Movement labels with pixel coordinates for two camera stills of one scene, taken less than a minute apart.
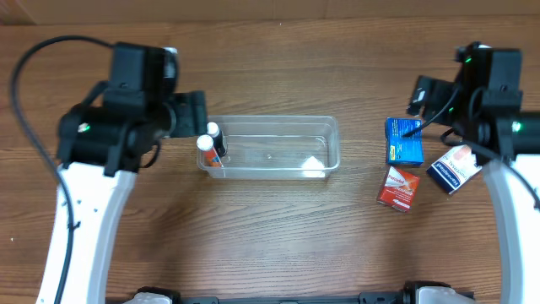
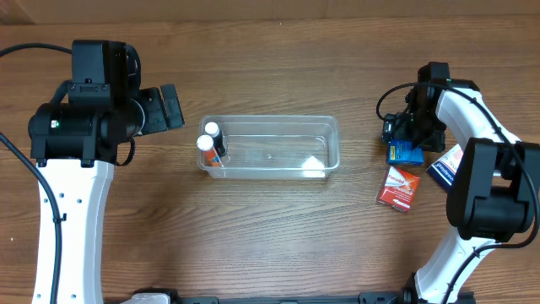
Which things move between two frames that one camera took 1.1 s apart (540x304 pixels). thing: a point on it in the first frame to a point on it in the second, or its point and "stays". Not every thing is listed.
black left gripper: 191,113 to 171,106
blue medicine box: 408,150 stays
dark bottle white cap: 213,130 stays
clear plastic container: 278,147 stays
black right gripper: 426,100 to 416,138
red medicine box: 399,189 stays
